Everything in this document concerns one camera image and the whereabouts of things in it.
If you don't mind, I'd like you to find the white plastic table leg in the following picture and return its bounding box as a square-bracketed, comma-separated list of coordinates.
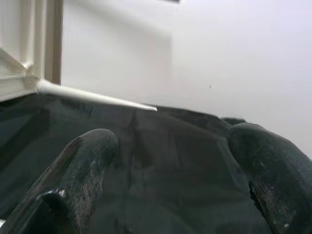
[36, 81, 158, 112]

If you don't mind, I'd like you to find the black fabric table cloth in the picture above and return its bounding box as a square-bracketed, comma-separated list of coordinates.
[0, 94, 312, 234]

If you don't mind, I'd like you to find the white plastic children table top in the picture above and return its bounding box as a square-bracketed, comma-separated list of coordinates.
[0, 0, 63, 102]

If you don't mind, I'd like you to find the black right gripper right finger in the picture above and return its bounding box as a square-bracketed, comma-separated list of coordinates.
[226, 123, 312, 234]

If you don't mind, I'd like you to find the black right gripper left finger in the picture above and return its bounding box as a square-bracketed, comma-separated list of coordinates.
[0, 128, 119, 234]

